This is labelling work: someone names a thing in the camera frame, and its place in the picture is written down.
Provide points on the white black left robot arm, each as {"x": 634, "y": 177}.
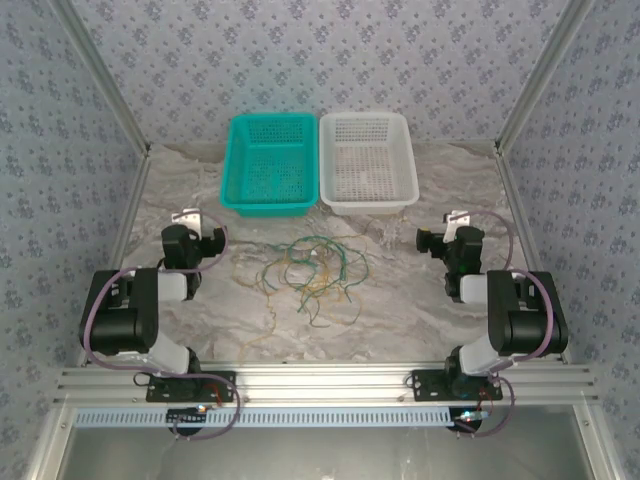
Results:
{"x": 120, "y": 320}

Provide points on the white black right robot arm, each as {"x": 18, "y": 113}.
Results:
{"x": 525, "y": 325}

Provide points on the teal plastic basket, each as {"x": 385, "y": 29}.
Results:
{"x": 235, "y": 165}

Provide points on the white plastic basket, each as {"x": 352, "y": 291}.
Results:
{"x": 327, "y": 165}

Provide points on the black left controller board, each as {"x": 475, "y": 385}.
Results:
{"x": 187, "y": 420}

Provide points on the black controller board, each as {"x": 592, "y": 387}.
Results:
{"x": 467, "y": 422}
{"x": 187, "y": 420}

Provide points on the black right controller board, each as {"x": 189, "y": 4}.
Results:
{"x": 467, "y": 422}

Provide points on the grey metal lower panel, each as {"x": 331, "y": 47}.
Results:
{"x": 325, "y": 455}

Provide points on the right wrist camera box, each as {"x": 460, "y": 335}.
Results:
{"x": 456, "y": 222}

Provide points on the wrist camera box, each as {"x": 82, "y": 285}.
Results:
{"x": 186, "y": 220}
{"x": 456, "y": 222}

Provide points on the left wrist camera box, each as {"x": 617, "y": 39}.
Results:
{"x": 186, "y": 220}

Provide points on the aluminium right table rail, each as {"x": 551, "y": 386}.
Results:
{"x": 531, "y": 250}

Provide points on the aluminium table rail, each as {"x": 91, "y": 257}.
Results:
{"x": 531, "y": 250}
{"x": 131, "y": 200}

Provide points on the aluminium left table rail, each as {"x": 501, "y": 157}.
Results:
{"x": 131, "y": 200}

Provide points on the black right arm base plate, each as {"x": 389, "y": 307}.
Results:
{"x": 427, "y": 385}

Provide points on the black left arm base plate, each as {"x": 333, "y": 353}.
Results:
{"x": 220, "y": 387}

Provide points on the aluminium left frame post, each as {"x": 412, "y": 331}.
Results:
{"x": 104, "y": 75}

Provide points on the aluminium frame post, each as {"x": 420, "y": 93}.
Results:
{"x": 104, "y": 75}
{"x": 542, "y": 75}

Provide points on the aluminium right frame post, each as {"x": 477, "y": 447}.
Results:
{"x": 542, "y": 75}

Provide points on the aluminium mounting rail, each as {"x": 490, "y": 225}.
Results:
{"x": 325, "y": 382}

